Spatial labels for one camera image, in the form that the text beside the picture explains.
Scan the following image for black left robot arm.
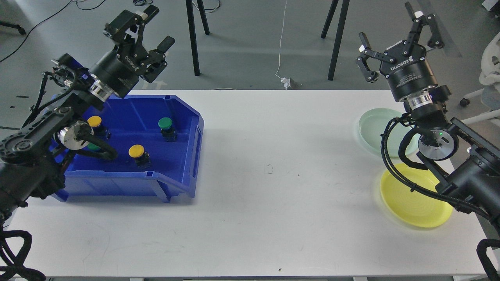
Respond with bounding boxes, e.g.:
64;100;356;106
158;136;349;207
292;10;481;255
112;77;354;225
0;5;175;281

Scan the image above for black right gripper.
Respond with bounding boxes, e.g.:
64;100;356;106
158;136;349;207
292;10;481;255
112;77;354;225
355;2;446;103

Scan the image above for green push button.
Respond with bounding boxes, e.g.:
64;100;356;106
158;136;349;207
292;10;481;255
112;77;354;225
87;143;102;152
158;117;177;142

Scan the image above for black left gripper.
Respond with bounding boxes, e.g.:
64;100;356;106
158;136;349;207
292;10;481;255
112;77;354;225
89;5;175;98

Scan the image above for yellow push button front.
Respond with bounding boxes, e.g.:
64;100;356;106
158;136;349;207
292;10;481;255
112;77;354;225
128;144;151;169

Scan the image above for black stand legs left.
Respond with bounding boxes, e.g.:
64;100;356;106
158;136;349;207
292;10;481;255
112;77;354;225
185;0;210;76

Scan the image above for blue plastic bin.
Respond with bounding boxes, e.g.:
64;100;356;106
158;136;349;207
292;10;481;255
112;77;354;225
52;95;204;203

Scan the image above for yellow plate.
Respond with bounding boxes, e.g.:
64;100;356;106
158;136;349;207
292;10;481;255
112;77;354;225
380;163;454;228

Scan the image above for black floor cable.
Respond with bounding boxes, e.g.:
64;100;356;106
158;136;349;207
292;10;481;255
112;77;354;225
0;0;107;64

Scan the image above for yellow push button back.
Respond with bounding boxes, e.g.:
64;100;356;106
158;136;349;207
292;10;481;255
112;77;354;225
86;115;111;141

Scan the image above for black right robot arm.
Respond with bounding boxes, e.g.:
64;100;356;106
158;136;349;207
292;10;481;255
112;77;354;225
356;2;500;232

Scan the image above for white cable with plug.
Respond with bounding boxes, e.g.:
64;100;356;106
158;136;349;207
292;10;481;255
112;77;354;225
275;0;293;90

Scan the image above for pale green plate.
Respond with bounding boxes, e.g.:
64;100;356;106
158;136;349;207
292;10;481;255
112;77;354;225
357;107;411;158

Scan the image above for black stand legs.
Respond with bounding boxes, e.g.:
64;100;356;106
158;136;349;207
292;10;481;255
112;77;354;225
320;0;350;81
185;0;210;76

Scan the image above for yellow push button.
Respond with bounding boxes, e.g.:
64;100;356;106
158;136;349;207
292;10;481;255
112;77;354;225
86;115;111;141
128;144;151;169

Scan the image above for black stand legs right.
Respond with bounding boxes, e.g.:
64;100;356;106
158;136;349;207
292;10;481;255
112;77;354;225
320;0;350;81

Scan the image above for white office chair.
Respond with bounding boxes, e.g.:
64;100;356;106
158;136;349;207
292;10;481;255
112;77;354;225
459;34;500;126

